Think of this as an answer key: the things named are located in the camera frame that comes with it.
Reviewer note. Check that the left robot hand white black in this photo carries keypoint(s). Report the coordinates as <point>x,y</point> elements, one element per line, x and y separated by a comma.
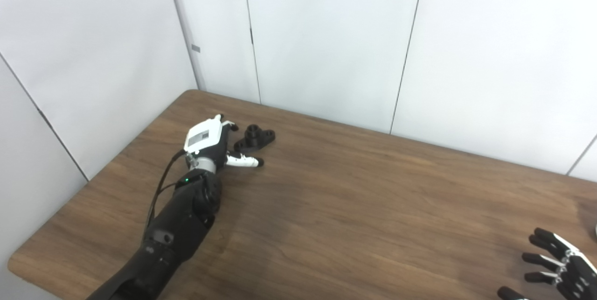
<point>203,136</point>

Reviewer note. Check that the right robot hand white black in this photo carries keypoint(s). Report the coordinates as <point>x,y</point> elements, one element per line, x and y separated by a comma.
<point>576,272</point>

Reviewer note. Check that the black flanged holder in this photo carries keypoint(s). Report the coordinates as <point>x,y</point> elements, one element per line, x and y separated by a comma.
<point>261,139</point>

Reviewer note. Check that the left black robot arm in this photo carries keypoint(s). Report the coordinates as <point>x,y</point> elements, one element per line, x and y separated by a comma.
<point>182,225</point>

